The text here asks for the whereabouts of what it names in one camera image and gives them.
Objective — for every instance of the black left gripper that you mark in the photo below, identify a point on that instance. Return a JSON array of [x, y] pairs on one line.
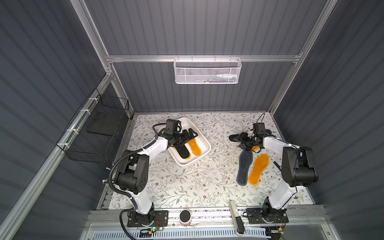
[[183, 137]]

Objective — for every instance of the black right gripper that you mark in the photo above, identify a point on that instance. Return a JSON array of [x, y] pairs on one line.
[[247, 140]]

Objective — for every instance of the black insole front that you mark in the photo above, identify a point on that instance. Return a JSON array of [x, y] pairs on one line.
[[189, 154]]

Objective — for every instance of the black insole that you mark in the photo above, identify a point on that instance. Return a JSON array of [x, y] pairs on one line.
[[189, 154], [238, 138]]

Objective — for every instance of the orange insole box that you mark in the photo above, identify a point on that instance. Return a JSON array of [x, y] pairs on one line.
[[196, 150]]

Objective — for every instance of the orange insole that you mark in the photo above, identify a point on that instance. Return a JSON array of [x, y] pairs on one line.
[[260, 165], [256, 148], [182, 151]]

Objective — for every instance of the grey fleece insole front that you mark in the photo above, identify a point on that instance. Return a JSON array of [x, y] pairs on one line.
[[245, 160]]

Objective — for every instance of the black insole back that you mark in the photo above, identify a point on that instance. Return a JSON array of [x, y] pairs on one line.
[[238, 138]]

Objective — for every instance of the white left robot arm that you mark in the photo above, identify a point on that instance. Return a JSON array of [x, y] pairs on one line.
[[129, 174]]

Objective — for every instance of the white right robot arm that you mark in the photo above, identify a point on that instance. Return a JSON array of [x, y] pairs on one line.
[[297, 169]]

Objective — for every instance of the white plastic storage box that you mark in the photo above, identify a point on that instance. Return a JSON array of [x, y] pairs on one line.
[[201, 140]]

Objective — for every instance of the white black handheld scraper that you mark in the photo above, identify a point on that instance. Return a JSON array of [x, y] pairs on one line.
[[237, 220]]

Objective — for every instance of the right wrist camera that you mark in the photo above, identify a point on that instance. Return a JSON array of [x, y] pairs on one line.
[[259, 129]]

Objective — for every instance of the white wire wall basket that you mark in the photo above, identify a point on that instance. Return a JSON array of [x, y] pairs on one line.
[[207, 71]]

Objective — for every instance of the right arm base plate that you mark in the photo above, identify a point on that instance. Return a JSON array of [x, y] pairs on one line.
[[269, 216]]

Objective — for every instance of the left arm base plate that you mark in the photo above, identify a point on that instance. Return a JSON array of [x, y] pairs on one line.
[[152, 219]]

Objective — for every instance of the black wire side basket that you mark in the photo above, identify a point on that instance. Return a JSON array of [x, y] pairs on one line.
[[98, 132]]

